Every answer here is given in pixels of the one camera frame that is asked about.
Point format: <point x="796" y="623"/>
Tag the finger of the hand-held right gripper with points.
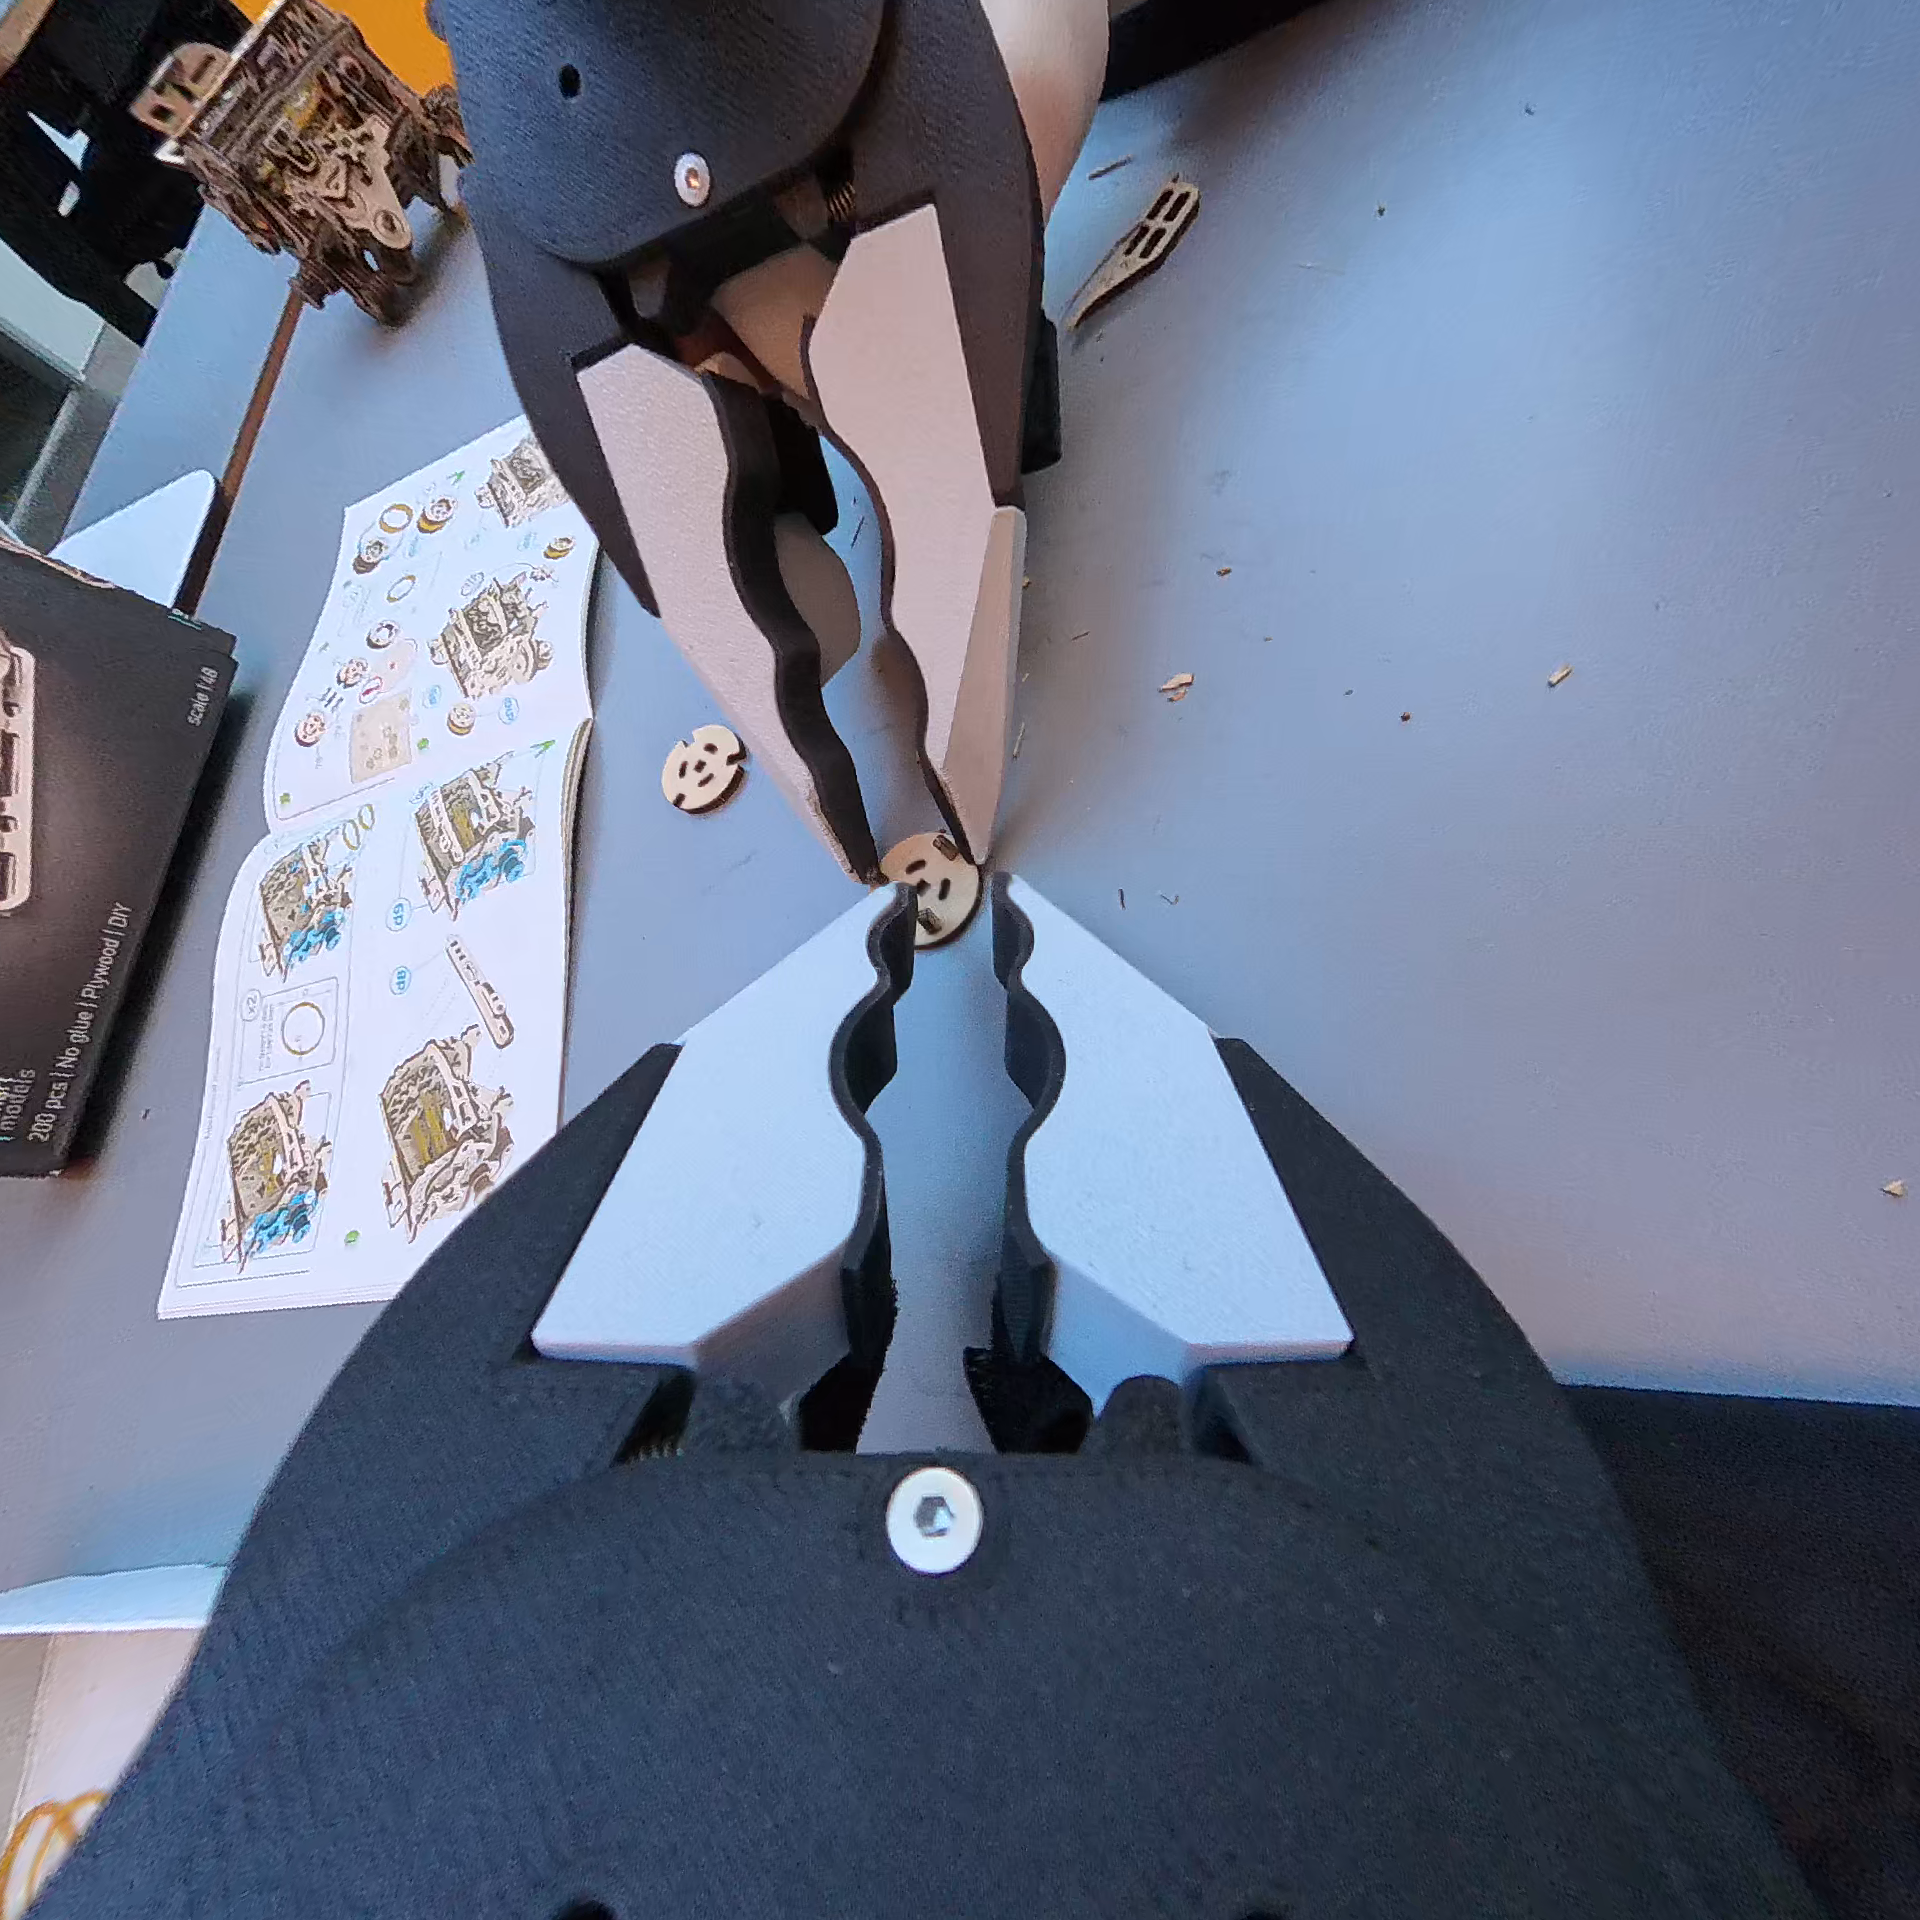
<point x="931" y="434"/>
<point x="675" y="511"/>

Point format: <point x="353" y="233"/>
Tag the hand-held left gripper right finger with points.
<point x="1172" y="1185"/>

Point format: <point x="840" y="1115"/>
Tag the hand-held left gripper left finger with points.
<point x="704" y="1185"/>

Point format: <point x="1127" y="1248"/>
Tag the notched round wooden disc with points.
<point x="677" y="781"/>

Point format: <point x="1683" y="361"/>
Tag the round wooden disc with holes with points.
<point x="918" y="869"/>

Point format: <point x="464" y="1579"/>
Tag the grey desk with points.
<point x="1501" y="751"/>

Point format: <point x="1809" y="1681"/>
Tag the slotted wooden offcut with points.
<point x="1118" y="278"/>

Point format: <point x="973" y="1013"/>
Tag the assembled wooden model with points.
<point x="301" y="165"/>

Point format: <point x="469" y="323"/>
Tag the illustrated instruction booklet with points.
<point x="376" y="901"/>

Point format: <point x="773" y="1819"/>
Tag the black model kit box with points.
<point x="107" y="840"/>

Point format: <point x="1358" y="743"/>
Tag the person's dark clothing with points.
<point x="1799" y="1651"/>

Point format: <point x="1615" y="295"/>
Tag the white cardboard box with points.
<point x="76" y="1695"/>

